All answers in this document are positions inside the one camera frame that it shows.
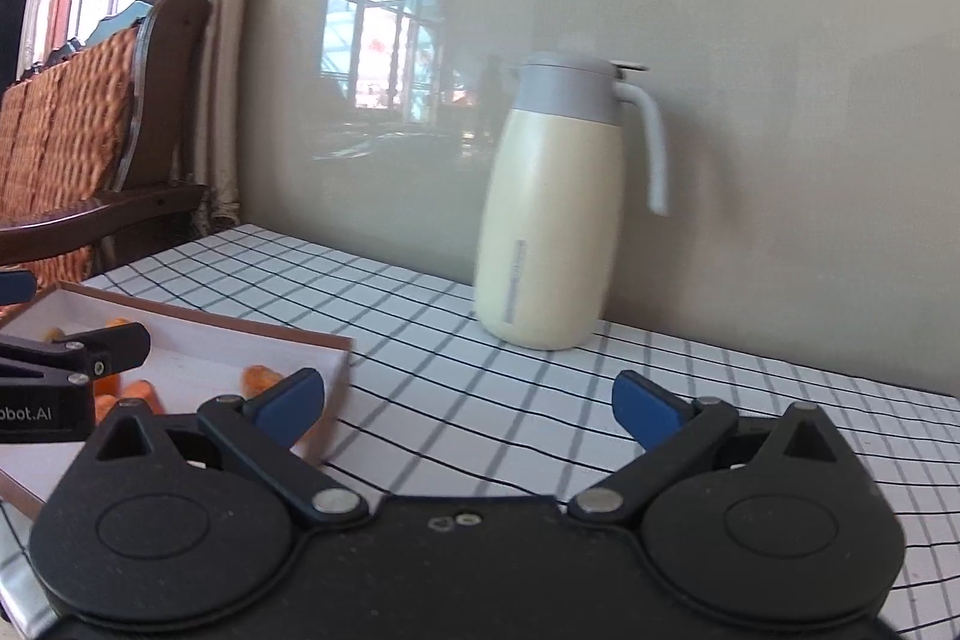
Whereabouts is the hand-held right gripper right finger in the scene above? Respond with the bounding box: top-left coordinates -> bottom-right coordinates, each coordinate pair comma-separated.
568,371 -> 871,525

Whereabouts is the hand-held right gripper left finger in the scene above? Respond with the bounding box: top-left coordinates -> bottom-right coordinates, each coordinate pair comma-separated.
75,368 -> 368,530

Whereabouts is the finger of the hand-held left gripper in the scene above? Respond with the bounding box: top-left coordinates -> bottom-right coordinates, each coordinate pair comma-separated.
0,323 -> 151,390
0,270 -> 38,305

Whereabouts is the large carrot chunk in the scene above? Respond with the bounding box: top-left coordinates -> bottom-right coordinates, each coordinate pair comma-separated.
241,365 -> 284,395

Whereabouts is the brown rimmed white tray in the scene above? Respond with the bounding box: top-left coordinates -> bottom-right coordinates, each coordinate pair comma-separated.
0,280 -> 353,522

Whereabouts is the black checked white tablecloth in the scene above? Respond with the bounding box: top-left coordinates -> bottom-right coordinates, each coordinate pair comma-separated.
0,224 -> 960,640

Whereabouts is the orange patterned bench cushion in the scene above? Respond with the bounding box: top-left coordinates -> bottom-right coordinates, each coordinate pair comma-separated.
0,26 -> 143,289

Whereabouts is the cream thermos jug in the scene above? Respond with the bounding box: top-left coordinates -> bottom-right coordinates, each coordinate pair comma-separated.
474,51 -> 670,351

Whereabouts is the dark wooden bench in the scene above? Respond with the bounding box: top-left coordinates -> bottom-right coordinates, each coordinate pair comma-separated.
0,0 -> 212,311

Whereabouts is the dark hanging garment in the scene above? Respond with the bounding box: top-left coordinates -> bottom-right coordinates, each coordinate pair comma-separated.
0,0 -> 35,86

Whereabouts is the blue cloth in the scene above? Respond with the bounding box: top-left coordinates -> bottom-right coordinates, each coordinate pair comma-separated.
81,0 -> 162,45

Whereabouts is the beige patterned curtain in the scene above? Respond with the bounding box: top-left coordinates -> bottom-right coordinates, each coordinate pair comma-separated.
131,0 -> 260,230

